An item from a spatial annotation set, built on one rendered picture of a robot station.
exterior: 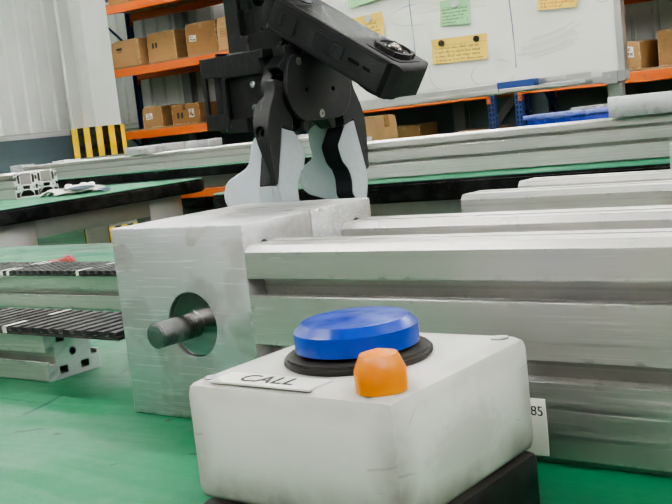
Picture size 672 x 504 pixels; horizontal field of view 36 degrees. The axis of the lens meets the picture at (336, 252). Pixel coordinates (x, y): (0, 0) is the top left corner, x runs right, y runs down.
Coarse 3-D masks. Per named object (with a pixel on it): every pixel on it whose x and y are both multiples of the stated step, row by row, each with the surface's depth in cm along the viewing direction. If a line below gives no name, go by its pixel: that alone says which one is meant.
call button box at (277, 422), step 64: (192, 384) 33; (256, 384) 31; (320, 384) 30; (448, 384) 30; (512, 384) 33; (256, 448) 31; (320, 448) 29; (384, 448) 28; (448, 448) 30; (512, 448) 33
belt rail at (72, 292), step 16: (0, 288) 98; (16, 288) 96; (32, 288) 95; (48, 288) 93; (64, 288) 91; (80, 288) 89; (96, 288) 88; (112, 288) 87; (0, 304) 97; (16, 304) 95; (32, 304) 94; (48, 304) 92; (64, 304) 91; (80, 304) 90; (96, 304) 88; (112, 304) 87
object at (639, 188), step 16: (560, 176) 67; (576, 176) 66; (592, 176) 64; (608, 176) 63; (624, 176) 63; (640, 176) 62; (656, 176) 61; (480, 192) 62; (496, 192) 60; (512, 192) 59; (528, 192) 59; (544, 192) 58; (560, 192) 58; (576, 192) 57; (592, 192) 56; (608, 192) 56; (624, 192) 55; (640, 192) 55; (656, 192) 54; (464, 208) 61; (480, 208) 61; (496, 208) 60; (512, 208) 59; (528, 208) 59; (544, 208) 58; (560, 208) 58; (576, 208) 57
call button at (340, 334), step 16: (304, 320) 33; (320, 320) 33; (336, 320) 33; (352, 320) 32; (368, 320) 32; (384, 320) 32; (400, 320) 32; (416, 320) 33; (304, 336) 32; (320, 336) 32; (336, 336) 31; (352, 336) 31; (368, 336) 31; (384, 336) 31; (400, 336) 32; (416, 336) 32; (304, 352) 32; (320, 352) 32; (336, 352) 31; (352, 352) 31
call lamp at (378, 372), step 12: (384, 348) 29; (360, 360) 29; (372, 360) 28; (384, 360) 28; (396, 360) 29; (360, 372) 28; (372, 372) 28; (384, 372) 28; (396, 372) 28; (360, 384) 29; (372, 384) 28; (384, 384) 28; (396, 384) 28; (372, 396) 28
